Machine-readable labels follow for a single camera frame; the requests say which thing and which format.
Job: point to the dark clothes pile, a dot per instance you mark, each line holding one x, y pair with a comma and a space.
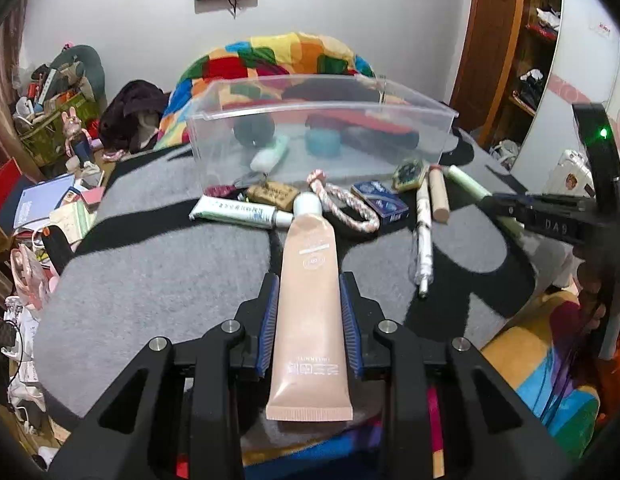
131, 121

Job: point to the grey neck pillow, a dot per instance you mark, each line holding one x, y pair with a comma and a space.
81, 67

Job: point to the black orange handheld tool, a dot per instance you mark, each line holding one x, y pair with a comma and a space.
57, 247

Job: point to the green glass bottle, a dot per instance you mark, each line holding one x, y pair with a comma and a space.
254, 131

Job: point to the teal tape roll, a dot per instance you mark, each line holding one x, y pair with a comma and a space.
323, 142

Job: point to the blue card box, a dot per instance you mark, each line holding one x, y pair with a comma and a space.
389, 207

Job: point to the colourful patchwork quilt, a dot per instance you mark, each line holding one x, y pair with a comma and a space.
294, 53

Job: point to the grey black blanket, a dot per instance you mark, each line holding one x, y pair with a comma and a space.
148, 269

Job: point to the mint green bottle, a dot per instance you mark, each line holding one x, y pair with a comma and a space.
267, 158

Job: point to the beige wooden stick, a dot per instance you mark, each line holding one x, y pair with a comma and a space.
438, 195

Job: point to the white ointment tube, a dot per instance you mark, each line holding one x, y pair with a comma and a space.
242, 213

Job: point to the green clutter basket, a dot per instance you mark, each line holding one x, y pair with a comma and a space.
44, 140

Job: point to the wooden tag keychain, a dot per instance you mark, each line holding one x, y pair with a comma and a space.
275, 194

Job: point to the clear plastic storage box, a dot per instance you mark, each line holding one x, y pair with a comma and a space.
281, 128

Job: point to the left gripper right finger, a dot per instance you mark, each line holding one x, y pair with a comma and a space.
350, 299

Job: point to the pale green tube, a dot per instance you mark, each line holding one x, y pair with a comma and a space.
478, 193

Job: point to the blue book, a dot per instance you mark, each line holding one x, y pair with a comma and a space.
36, 203

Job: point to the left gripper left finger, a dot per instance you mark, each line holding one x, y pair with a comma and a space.
267, 303

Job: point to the wooden shelf unit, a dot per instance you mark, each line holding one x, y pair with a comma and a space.
530, 51

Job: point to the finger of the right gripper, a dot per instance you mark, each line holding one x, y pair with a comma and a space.
511, 210

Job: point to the wooden door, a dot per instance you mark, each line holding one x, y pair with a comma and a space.
487, 57

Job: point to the beige cream tube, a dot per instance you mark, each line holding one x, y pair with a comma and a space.
309, 378

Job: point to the rabbit figurine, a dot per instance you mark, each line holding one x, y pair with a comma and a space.
77, 142

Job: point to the red box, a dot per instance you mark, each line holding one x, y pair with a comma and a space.
10, 174

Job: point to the striped curtain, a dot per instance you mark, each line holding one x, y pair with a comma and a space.
11, 30

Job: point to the white floral pen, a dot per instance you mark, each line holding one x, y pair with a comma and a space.
424, 263

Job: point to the red flat pouch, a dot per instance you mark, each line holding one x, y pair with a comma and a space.
341, 121

